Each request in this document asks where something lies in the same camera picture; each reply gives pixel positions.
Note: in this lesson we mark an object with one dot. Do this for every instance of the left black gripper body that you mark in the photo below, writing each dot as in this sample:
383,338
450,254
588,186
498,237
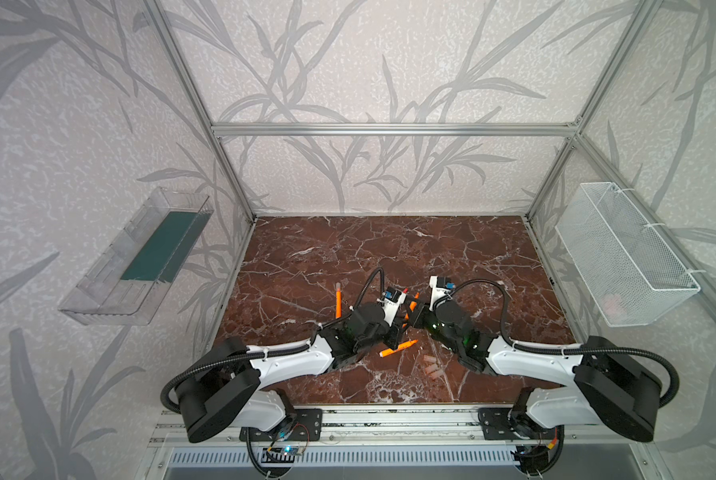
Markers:
396,318

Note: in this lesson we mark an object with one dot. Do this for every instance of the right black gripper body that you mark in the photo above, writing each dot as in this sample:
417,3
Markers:
422,312

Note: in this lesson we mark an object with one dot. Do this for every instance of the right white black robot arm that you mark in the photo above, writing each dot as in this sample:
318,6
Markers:
595,383

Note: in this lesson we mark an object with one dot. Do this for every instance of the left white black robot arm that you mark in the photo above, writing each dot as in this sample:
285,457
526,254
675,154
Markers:
230,386

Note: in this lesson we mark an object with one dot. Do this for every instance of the orange highlighter upper pair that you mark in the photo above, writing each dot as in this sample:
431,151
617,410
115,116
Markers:
414,301

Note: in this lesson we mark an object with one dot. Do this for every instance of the small green circuit board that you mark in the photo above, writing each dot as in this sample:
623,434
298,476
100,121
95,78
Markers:
284,454

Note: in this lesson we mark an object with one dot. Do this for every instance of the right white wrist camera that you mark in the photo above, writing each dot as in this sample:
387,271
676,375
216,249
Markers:
441,291

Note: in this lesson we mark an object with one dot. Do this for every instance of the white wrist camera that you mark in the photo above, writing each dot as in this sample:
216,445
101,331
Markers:
391,302
441,291

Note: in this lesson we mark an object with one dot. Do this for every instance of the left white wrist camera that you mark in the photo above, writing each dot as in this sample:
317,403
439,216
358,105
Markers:
391,302

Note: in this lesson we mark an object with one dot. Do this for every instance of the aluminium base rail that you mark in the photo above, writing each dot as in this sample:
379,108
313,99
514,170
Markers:
390,424

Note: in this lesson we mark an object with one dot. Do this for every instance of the white wire mesh basket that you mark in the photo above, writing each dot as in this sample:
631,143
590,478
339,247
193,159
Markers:
631,273

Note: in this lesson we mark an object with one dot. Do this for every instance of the aluminium frame crossbar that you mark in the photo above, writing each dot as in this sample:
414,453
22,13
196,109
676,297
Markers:
222,130

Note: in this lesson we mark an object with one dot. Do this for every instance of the clear plastic wall tray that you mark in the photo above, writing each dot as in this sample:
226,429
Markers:
129,281

